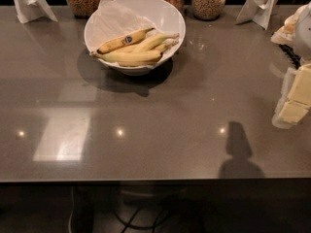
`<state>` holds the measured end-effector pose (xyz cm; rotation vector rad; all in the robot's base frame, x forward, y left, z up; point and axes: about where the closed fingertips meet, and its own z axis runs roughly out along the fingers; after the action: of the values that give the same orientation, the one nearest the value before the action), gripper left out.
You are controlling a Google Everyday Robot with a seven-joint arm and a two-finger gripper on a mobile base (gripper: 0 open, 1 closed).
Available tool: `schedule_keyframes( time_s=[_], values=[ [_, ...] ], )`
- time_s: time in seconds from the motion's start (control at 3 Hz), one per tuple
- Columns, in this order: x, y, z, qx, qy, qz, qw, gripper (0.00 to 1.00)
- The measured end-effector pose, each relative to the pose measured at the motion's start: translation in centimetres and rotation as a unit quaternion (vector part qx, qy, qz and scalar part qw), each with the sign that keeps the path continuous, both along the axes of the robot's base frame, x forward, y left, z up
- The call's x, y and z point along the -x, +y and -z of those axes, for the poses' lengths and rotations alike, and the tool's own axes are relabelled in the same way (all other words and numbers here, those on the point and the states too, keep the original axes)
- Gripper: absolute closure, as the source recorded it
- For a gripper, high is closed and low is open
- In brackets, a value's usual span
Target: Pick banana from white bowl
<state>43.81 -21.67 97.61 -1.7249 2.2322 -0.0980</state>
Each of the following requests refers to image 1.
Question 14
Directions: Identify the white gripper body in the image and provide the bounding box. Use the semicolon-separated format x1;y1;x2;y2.
278;68;300;104

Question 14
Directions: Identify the padded gripper finger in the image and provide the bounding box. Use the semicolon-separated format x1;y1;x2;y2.
288;64;311;107
272;101;309;129

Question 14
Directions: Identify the large front yellow banana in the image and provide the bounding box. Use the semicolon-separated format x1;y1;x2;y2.
90;50;162;63

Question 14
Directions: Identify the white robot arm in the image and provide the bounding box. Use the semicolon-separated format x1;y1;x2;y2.
271;2;311;129

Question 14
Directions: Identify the small middle yellow banana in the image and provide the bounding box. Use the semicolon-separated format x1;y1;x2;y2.
116;40;179;52

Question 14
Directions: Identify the upper right yellow banana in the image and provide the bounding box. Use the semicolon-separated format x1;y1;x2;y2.
133;33;179;52

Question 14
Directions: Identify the banana with blue sticker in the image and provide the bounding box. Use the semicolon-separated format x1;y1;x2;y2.
96;27;154;54

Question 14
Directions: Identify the black rubber mat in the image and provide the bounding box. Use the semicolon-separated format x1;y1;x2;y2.
279;45;300;69

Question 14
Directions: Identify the right white sign stand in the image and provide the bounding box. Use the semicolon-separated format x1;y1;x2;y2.
236;0;278;30

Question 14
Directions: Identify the white sign stand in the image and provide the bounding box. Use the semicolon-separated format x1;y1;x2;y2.
236;0;278;30
14;0;57;23

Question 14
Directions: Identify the right glass jar of grains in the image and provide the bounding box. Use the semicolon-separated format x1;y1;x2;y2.
191;0;226;20

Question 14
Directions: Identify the white paper liner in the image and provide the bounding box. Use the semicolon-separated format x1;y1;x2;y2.
85;0;156;51

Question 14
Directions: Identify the left white sign stand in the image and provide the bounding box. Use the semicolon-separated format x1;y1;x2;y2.
14;0;57;23

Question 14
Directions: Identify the black cable under table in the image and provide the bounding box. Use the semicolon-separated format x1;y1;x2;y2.
113;207;176;233

